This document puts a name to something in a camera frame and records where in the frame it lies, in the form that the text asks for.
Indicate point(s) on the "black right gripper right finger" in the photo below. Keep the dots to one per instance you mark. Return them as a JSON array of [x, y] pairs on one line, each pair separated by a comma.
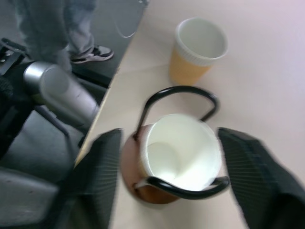
[[257, 181]]

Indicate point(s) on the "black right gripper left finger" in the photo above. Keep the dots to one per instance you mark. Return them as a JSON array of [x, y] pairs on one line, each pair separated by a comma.
[[95, 181]]

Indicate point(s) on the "paper cup with white inside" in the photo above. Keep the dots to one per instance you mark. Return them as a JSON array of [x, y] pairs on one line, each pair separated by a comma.
[[190, 143]]

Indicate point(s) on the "orange paper cup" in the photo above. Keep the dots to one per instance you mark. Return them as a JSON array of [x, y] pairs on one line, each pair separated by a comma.
[[183, 69]]

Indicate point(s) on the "grey robot body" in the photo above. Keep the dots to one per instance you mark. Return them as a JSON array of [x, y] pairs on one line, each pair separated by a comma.
[[23, 198]]

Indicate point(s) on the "black and white sneaker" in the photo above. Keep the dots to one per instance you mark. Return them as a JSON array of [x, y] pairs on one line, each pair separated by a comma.
[[95, 55]]

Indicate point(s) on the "person in grey trousers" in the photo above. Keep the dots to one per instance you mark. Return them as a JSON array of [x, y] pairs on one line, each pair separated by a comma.
[[47, 28]]

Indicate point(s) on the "black metal frame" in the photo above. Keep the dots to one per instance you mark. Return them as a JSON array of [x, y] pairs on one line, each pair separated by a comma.
[[12, 107]]

